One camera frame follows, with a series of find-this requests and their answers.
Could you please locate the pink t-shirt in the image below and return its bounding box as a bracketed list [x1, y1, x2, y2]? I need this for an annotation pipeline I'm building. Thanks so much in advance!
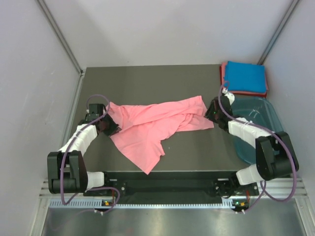
[109, 95, 214, 175]

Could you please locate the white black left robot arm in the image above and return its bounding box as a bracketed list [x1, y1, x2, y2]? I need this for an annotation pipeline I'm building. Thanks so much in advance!
[47, 104, 119, 195]

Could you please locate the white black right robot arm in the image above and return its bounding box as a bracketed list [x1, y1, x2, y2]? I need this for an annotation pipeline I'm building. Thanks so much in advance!
[205, 94, 299, 195]

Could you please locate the teal transparent plastic bin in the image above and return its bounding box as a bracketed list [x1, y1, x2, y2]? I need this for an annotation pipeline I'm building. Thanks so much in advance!
[228, 97, 283, 164]

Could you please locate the folded blue t-shirt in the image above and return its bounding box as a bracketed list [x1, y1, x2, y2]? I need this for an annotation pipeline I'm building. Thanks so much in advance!
[225, 60, 268, 93]

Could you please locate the folded dark red t-shirt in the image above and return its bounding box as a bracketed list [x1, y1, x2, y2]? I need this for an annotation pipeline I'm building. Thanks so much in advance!
[220, 62, 269, 98]

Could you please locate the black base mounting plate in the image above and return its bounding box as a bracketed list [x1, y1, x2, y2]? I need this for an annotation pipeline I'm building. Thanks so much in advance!
[104, 171, 258, 196]

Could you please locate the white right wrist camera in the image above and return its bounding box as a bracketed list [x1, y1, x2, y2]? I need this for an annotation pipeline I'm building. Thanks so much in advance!
[222, 88, 235, 105]

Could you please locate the grey slotted cable duct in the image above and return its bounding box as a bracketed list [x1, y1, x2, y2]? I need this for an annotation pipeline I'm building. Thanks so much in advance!
[49, 199, 246, 209]

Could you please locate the aluminium frame rail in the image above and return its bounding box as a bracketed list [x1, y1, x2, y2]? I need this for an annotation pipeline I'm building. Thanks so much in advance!
[39, 178, 308, 198]

